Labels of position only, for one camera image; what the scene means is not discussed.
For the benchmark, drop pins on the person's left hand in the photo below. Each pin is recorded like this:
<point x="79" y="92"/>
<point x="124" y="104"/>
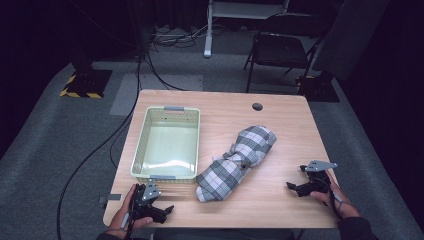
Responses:
<point x="121" y="218"/>

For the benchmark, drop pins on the grey leaning panel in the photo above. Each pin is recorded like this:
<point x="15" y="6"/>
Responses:
<point x="346" y="40"/>

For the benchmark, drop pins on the person's right hand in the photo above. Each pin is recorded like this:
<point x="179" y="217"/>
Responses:
<point x="340" y="201"/>

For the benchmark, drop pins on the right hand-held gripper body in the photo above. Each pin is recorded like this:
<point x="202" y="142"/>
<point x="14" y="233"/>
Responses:
<point x="319" y="181"/>

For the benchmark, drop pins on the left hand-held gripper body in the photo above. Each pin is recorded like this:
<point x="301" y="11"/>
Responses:
<point x="150" y="191"/>

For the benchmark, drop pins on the pale green plastic basket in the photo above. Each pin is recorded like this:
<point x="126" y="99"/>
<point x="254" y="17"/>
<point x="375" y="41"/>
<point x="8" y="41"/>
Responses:
<point x="170" y="146"/>

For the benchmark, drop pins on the grey plaid cloth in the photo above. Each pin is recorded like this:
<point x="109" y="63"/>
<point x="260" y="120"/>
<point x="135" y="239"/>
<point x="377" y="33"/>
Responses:
<point x="233" y="163"/>

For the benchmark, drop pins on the black yellow striped stand base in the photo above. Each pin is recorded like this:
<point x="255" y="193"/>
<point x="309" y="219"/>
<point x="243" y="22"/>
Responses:
<point x="86" y="85"/>

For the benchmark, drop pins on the white metal stand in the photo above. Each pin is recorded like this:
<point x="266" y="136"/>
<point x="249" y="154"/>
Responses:
<point x="208" y="36"/>

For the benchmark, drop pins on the black folding chair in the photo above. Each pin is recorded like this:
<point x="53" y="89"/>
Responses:
<point x="283" y="50"/>

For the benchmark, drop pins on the grey tape strip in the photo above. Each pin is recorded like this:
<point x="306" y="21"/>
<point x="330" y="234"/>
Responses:
<point x="111" y="198"/>

